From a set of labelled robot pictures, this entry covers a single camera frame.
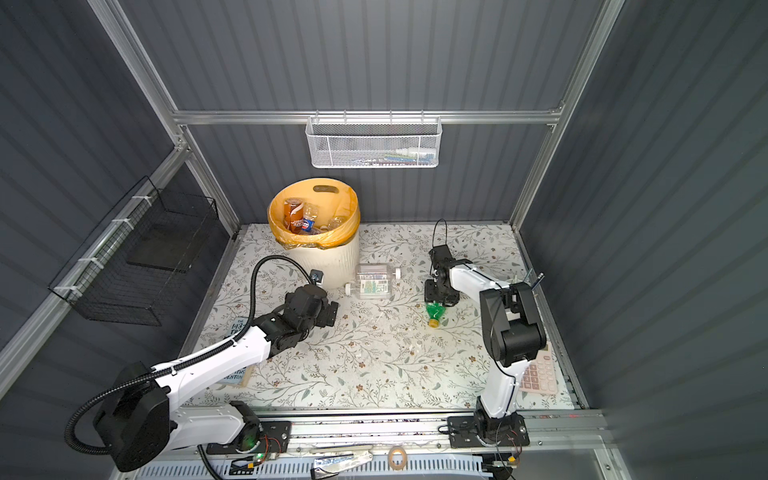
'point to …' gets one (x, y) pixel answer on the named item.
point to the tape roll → (397, 458)
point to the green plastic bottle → (434, 311)
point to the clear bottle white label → (370, 288)
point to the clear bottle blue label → (310, 213)
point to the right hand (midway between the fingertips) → (440, 296)
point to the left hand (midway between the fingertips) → (321, 303)
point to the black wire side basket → (131, 266)
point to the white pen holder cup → (531, 278)
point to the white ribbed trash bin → (339, 263)
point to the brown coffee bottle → (293, 215)
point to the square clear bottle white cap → (376, 274)
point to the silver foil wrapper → (334, 464)
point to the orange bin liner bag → (333, 198)
